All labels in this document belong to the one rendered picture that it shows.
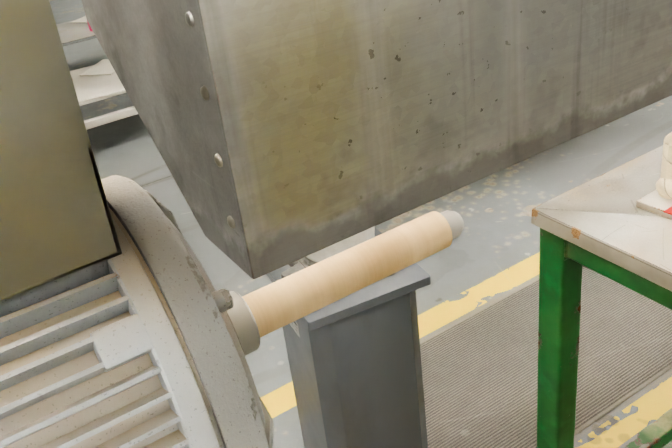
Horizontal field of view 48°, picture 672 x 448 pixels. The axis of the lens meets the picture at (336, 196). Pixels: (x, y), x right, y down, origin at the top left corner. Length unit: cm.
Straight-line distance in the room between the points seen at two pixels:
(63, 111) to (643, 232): 102
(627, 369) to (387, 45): 214
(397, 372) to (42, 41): 138
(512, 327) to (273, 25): 228
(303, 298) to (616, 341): 203
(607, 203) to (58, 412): 106
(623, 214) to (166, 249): 98
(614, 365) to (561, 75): 204
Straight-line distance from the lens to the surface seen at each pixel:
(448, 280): 277
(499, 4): 38
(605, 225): 127
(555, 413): 153
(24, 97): 36
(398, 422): 175
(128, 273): 42
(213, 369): 41
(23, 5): 35
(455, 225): 62
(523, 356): 243
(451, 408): 226
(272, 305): 54
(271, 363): 249
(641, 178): 142
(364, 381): 162
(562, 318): 139
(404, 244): 59
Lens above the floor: 157
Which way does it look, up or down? 27 degrees down
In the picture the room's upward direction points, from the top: 7 degrees counter-clockwise
